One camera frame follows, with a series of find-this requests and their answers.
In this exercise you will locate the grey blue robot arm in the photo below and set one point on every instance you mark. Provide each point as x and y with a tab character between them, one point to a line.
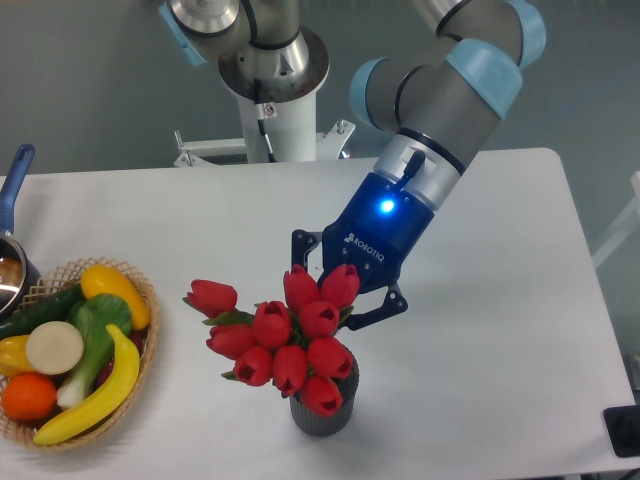
439	110

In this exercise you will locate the dark red fruit toy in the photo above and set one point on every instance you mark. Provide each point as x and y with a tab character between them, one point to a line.
138	338

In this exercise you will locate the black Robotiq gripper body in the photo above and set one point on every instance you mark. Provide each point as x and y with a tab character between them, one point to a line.
375	233

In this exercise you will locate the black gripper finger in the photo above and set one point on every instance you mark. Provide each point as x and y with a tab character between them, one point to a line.
306	251
394	303

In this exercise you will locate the yellow lemon toy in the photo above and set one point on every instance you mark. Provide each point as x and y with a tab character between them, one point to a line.
101	279

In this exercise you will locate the red tulip bouquet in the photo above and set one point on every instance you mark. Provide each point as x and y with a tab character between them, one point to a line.
289	343

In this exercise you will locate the black device at edge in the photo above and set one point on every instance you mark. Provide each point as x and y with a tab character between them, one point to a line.
623	426

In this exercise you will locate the woven wicker basket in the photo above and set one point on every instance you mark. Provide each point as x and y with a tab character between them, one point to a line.
62	278

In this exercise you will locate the dark green cucumber toy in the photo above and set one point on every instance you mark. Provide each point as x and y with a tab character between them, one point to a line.
54	307

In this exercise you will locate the white frame at right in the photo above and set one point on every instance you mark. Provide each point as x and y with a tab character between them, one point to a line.
623	225

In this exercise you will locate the yellow plastic banana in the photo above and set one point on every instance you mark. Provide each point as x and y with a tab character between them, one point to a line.
103	401

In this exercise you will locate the beige round disc toy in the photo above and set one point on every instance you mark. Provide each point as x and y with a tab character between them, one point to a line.
54	348

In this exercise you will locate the yellow bell pepper toy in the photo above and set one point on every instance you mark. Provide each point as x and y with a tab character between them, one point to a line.
13	358

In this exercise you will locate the orange plastic fruit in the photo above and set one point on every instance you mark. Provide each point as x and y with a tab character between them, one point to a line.
29	396

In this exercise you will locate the green bok choy toy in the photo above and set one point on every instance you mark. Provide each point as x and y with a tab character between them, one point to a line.
90	318

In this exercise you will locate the dark grey ribbed vase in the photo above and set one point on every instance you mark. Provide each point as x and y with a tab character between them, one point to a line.
325	420

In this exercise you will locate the blue handled saucepan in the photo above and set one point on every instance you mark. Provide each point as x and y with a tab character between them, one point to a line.
18	274

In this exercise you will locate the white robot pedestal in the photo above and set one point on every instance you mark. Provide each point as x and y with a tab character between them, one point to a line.
276	89

